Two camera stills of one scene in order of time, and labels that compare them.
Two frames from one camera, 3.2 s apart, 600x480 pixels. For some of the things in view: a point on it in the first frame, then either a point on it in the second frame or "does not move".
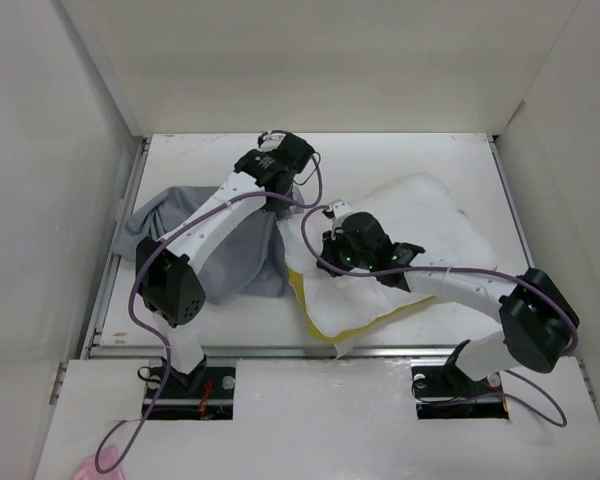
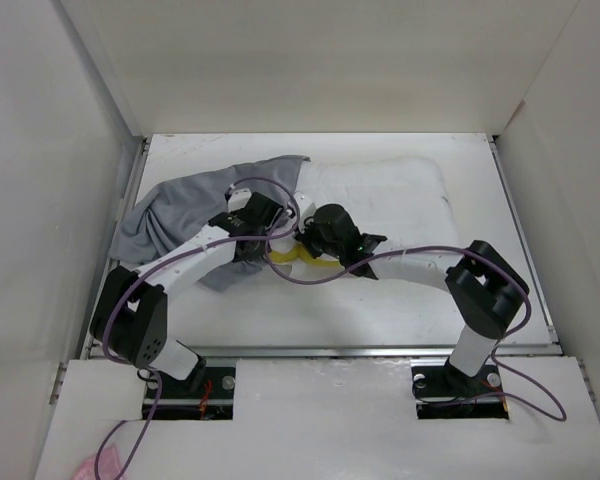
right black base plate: [443, 392] does not move
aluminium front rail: [266, 353] does not move
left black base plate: [212, 397] does not move
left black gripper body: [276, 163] -> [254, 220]
